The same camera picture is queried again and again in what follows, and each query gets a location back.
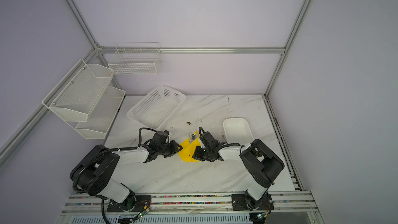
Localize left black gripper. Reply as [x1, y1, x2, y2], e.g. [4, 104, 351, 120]
[158, 140, 183, 159]

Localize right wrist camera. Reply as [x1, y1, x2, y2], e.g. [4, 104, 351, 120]
[199, 127, 219, 148]

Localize aluminium cage frame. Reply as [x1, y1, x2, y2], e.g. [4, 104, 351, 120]
[0, 0, 325, 206]

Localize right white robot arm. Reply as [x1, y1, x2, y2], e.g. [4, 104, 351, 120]
[193, 129, 285, 214]

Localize aluminium front mounting rail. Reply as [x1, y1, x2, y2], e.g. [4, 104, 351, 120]
[57, 191, 324, 224]

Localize white perforated plastic basket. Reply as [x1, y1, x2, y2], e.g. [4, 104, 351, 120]
[126, 85, 186, 130]

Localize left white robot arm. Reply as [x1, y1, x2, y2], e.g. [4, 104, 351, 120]
[69, 127, 183, 224]

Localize white rectangular plastic tray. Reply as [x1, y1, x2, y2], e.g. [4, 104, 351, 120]
[223, 117, 254, 145]

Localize white wire wall basket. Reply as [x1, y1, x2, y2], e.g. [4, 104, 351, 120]
[108, 42, 162, 76]

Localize white two-tier mesh shelf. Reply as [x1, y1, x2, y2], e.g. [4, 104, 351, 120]
[42, 60, 125, 140]

